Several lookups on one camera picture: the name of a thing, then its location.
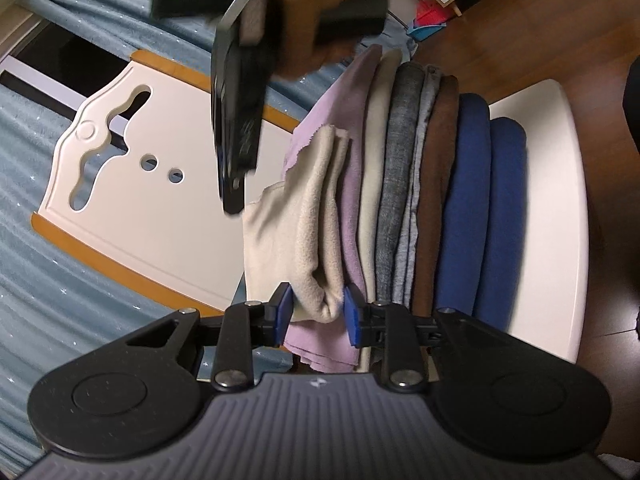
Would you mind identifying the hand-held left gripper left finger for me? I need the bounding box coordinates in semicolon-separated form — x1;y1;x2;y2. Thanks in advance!
125;282;294;392

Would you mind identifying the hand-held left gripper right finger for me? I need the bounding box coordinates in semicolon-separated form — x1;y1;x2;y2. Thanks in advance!
344;285;501;394

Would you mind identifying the beige fleece cloth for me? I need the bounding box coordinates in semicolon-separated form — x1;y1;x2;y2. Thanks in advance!
242;127;353;324

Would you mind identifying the folded light grey cloth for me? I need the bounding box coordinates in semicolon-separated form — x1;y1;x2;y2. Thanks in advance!
392;65;444;307

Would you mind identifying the folded lilac cloth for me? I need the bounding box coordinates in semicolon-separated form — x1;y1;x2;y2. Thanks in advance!
282;45;383;374

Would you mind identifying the white wooden chair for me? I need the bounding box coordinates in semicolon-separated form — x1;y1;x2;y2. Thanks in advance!
30;50;587;376

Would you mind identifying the folded cream cloth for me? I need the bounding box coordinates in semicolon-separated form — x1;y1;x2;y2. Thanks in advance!
356;49;404;371

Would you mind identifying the folded brown cloth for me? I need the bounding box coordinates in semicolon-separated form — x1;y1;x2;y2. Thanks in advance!
410;75;461;319

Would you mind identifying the folded dark grey cloth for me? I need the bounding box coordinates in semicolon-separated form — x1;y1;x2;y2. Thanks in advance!
375;61;427;307

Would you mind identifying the red and blue plastic object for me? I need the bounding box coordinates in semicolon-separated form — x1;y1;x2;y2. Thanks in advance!
406;0;452;42

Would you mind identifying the person's black pants leg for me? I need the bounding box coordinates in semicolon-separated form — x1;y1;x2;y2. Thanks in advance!
620;57;640;157

